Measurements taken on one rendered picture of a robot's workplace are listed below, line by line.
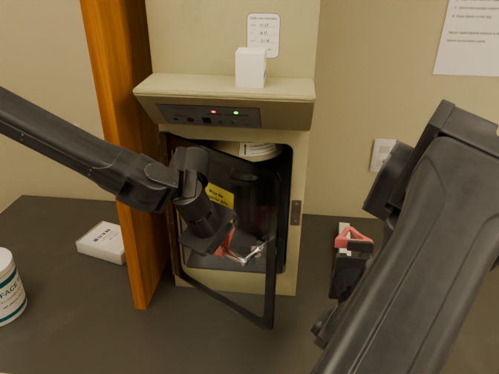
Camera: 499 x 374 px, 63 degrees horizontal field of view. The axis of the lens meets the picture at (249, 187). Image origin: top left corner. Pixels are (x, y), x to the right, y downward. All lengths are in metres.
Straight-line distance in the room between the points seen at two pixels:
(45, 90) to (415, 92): 1.16
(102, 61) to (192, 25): 0.18
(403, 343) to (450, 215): 0.07
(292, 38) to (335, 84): 0.49
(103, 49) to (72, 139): 0.20
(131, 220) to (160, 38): 0.38
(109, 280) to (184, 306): 0.23
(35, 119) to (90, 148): 0.09
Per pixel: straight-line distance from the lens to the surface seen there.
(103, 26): 0.80
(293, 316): 1.07
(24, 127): 0.68
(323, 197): 1.43
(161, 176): 0.66
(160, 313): 1.09
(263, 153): 0.92
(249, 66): 0.74
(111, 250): 1.25
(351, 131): 1.33
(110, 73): 0.81
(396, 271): 0.22
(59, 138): 0.67
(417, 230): 0.23
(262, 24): 0.81
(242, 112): 0.77
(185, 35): 0.84
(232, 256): 0.81
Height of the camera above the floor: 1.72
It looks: 30 degrees down
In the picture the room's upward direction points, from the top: 1 degrees clockwise
